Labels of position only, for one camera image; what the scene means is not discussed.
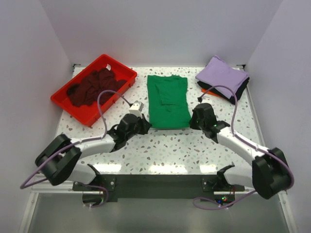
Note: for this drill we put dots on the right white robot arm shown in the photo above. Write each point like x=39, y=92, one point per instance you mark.
x=268, y=173

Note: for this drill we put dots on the folded lilac t shirt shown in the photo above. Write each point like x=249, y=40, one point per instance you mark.
x=219, y=73

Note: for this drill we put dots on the dark red t shirt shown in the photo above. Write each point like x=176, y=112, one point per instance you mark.
x=87, y=91

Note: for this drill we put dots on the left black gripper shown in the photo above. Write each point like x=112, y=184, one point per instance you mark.
x=145, y=125

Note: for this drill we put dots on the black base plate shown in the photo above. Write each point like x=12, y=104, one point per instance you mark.
x=116, y=187

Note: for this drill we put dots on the folded orange t shirt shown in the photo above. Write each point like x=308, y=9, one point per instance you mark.
x=209, y=92

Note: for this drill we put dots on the green t shirt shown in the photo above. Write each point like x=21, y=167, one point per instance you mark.
x=168, y=107

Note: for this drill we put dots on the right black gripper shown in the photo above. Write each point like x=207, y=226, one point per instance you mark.
x=192, y=124

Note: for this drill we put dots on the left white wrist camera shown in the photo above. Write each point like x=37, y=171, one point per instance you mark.
x=136, y=109

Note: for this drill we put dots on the folded black t shirt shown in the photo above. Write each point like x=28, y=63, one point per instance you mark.
x=238, y=93

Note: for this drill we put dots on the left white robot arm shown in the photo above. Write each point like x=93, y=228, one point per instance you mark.
x=59, y=160

